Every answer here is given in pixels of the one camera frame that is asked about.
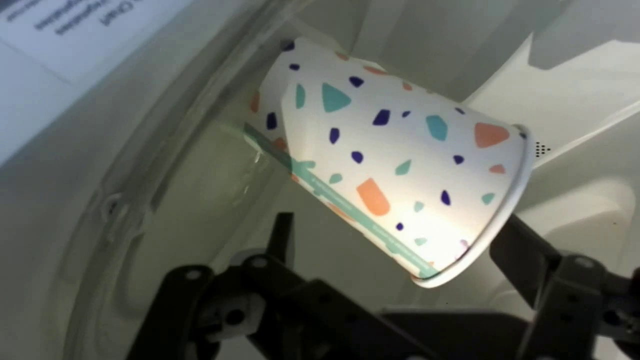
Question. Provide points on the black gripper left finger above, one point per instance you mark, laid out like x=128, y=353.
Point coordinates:
x=221, y=312

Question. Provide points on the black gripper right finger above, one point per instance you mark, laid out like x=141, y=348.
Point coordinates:
x=573, y=306

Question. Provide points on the white cup with coloured speckles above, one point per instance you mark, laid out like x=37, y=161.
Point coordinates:
x=401, y=161

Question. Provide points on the white printed instruction label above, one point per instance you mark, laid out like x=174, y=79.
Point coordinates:
x=80, y=32

